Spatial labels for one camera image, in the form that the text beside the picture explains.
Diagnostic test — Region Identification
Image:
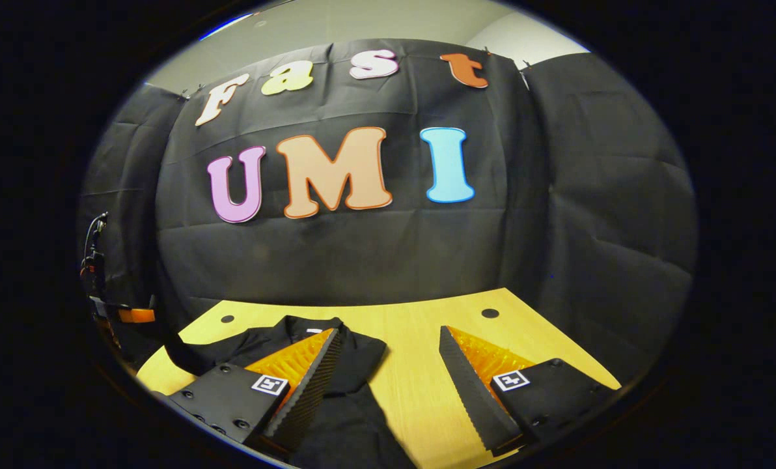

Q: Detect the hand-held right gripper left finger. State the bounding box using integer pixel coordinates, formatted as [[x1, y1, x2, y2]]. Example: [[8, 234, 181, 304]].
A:
[[167, 327, 343, 455]]

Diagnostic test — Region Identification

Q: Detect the black button shirt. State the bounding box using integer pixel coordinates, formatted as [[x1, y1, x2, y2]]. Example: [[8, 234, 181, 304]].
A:
[[150, 315, 421, 469]]

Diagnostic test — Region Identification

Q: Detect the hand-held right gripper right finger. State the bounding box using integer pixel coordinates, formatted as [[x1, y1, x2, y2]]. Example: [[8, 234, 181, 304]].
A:
[[437, 325, 622, 455]]

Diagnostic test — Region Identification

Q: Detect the black backdrop cloth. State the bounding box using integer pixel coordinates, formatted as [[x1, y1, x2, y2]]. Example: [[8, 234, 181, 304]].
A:
[[76, 38, 698, 385]]

